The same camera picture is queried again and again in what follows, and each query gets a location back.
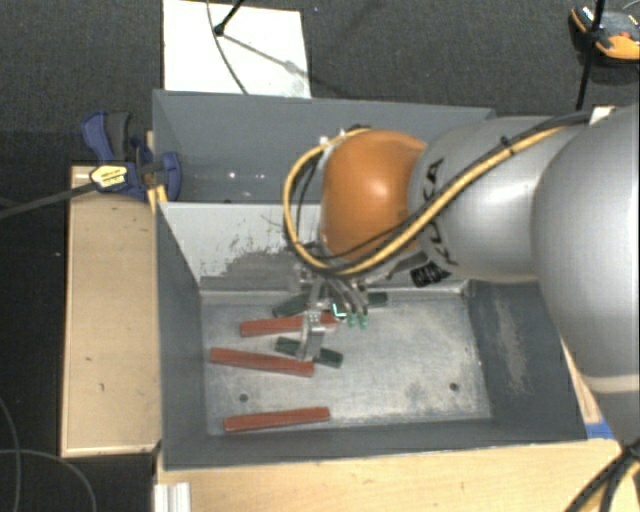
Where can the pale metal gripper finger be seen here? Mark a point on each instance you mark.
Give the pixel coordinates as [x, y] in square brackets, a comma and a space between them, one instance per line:
[304, 345]
[319, 340]

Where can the dark green flat block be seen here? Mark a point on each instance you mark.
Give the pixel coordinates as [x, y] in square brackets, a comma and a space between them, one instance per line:
[378, 299]
[332, 357]
[290, 306]

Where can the red-brown flat block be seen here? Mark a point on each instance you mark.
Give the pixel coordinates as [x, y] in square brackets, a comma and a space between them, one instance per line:
[277, 419]
[265, 326]
[260, 362]

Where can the grey metal bin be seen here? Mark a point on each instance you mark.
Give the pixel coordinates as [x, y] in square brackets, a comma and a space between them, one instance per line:
[410, 360]

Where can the pale wood board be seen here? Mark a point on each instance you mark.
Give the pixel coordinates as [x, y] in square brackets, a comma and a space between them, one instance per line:
[110, 320]

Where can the black cylinder on white bracket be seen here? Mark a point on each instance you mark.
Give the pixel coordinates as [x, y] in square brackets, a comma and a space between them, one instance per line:
[429, 275]

